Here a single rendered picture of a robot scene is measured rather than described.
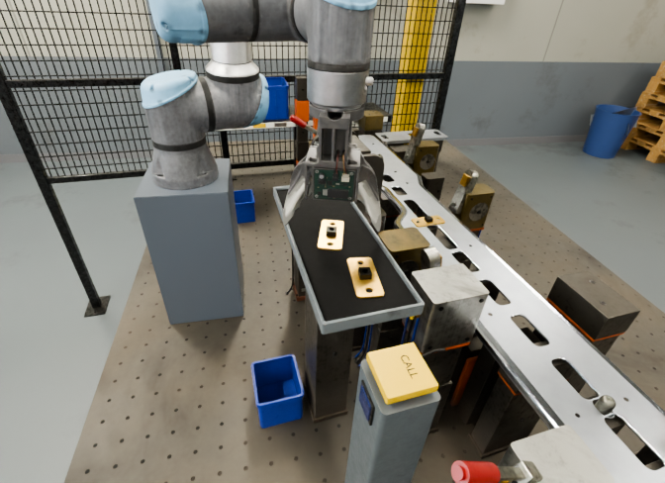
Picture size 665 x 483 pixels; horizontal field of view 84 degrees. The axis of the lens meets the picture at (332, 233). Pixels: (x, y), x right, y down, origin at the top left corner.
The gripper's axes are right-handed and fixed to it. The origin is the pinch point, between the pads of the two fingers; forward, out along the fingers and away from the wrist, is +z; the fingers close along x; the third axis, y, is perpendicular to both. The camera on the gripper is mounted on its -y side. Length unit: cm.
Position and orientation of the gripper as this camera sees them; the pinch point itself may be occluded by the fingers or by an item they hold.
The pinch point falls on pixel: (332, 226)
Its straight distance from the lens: 60.4
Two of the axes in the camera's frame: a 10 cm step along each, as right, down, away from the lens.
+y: -0.7, 5.6, -8.3
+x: 10.0, 0.7, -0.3
